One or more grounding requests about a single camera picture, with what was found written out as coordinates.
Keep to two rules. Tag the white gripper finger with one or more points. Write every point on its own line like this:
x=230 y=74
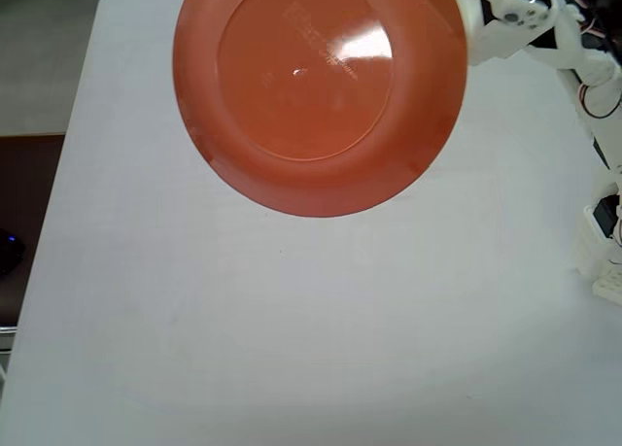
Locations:
x=522 y=16
x=473 y=18

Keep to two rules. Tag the white perforated base plate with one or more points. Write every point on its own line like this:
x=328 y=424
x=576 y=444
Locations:
x=610 y=288

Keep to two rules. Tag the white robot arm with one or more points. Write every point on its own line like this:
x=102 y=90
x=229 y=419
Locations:
x=595 y=72

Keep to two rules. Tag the black computer mouse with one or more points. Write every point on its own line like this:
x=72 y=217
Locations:
x=10 y=251

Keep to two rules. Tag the orange plastic plate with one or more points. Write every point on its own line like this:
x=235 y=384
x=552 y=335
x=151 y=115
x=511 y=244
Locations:
x=306 y=101

